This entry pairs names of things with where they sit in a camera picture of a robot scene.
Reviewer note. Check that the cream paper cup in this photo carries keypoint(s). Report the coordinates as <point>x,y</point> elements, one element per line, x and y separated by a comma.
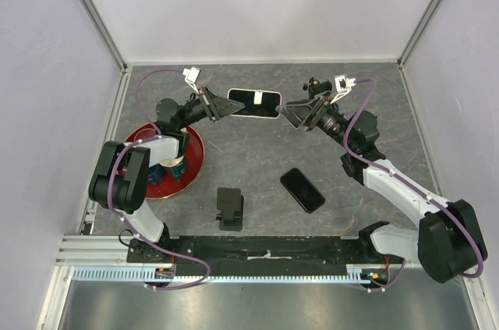
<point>173,162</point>

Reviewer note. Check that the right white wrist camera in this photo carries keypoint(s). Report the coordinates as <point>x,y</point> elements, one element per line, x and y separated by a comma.
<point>343,86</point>

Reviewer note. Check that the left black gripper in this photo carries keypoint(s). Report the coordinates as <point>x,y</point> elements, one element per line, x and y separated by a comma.
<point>225,107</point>

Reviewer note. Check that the aluminium frame post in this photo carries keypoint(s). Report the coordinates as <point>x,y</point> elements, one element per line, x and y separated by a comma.
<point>103,32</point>
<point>418,32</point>

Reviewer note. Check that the blue mug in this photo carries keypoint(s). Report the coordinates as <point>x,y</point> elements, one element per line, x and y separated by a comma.
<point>156,174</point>

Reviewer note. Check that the yellow cup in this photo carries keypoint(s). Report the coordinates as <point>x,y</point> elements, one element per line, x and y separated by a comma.
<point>184,142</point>

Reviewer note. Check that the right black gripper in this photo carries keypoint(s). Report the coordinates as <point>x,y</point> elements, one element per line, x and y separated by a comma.
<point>296,112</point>

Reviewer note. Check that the right aluminium frame post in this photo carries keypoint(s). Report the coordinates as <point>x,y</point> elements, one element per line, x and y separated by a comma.
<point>418,32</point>

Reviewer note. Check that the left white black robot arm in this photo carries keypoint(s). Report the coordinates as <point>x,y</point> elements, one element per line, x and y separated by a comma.
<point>120,178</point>

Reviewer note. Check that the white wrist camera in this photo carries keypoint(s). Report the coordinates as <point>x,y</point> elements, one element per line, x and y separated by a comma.
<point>190,76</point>
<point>343,86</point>

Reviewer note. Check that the pink-case smartphone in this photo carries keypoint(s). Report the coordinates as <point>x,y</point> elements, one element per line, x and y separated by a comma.
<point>260,104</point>

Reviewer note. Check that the black folding phone stand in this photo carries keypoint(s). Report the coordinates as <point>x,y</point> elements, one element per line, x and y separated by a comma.
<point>230,203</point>

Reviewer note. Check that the green mug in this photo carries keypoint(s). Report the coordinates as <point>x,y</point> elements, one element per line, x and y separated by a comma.
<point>178,170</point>

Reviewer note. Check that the left aluminium frame post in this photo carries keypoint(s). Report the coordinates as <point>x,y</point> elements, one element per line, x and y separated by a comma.
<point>103,32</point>

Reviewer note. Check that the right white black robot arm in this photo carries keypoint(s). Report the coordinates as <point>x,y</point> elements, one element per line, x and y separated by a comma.
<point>446,241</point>

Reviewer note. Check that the black round-base phone holder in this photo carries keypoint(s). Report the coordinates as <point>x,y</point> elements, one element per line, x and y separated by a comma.
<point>315,87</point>

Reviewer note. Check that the slotted cable duct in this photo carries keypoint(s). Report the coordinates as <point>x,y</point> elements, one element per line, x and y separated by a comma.
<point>153,275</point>

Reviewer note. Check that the red round tray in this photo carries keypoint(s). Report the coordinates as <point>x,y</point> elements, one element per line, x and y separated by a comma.
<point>194,156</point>

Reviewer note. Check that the black smartphone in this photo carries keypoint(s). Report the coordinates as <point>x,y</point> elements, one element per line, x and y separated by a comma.
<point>302,190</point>

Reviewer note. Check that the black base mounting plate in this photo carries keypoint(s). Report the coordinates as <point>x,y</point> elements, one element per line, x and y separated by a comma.
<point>332,249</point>

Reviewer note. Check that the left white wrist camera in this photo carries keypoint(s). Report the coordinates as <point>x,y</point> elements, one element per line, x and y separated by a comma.
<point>190,76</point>

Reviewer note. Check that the front aluminium rail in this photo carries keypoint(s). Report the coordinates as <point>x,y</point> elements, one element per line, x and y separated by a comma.
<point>100,250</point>

